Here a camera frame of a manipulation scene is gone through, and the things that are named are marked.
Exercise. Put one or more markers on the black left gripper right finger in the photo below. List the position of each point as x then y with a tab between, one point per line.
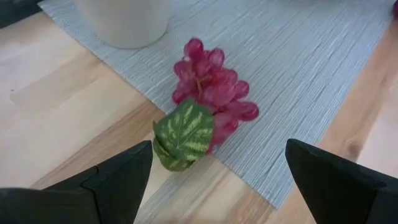
342	193

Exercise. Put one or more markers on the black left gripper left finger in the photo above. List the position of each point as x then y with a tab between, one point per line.
77	199

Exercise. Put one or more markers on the red grape bunch with leaf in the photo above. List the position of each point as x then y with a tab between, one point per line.
214	93

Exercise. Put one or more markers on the grey woven placemat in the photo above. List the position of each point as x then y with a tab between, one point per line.
280	77

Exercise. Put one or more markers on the white plant pot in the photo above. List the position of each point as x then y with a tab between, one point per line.
124	21

